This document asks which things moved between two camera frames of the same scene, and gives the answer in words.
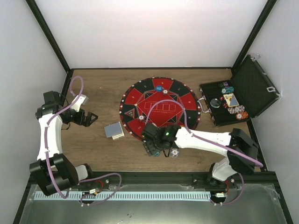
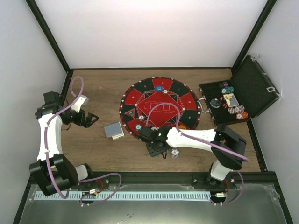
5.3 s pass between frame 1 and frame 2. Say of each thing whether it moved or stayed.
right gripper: stayed
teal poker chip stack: moved
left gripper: stayed
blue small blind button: stayed
